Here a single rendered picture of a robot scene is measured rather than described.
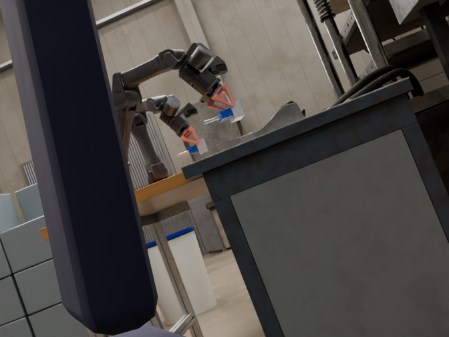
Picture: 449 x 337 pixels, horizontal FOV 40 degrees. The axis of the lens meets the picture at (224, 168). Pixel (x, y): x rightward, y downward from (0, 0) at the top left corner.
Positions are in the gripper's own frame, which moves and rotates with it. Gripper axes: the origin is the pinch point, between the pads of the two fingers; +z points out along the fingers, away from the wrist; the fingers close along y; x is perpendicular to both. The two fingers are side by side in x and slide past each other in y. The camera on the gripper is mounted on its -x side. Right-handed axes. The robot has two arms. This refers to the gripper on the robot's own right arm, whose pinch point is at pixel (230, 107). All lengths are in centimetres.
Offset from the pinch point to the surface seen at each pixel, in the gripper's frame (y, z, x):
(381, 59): 21, 36, -69
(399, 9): 4, 28, -79
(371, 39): 21, 28, -73
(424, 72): 51, 62, -101
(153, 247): 278, 24, -1
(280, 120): 28.9, 18.7, -22.8
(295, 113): 26.4, 21.7, -28.0
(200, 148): 58, 2, -4
